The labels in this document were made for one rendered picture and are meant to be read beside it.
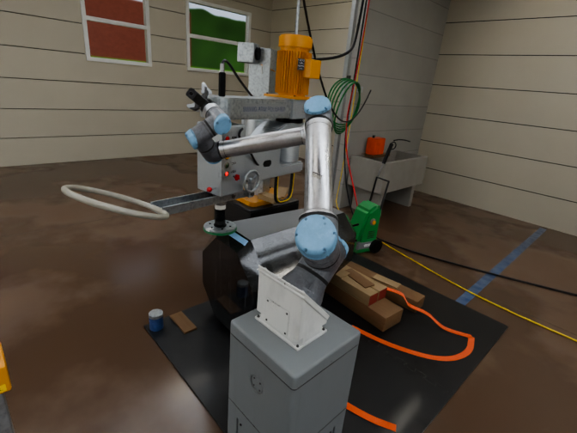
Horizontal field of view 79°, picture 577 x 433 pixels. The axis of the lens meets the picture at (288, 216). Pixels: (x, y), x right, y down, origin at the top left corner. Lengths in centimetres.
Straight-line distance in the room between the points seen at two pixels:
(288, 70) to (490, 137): 490
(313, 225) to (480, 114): 592
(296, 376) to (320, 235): 50
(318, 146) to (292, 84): 117
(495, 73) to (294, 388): 625
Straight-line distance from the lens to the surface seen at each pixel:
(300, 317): 133
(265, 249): 232
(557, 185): 675
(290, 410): 145
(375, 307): 302
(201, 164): 221
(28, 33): 792
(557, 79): 674
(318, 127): 150
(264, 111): 228
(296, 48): 256
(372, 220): 406
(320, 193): 133
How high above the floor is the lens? 180
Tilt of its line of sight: 21 degrees down
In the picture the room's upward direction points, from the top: 5 degrees clockwise
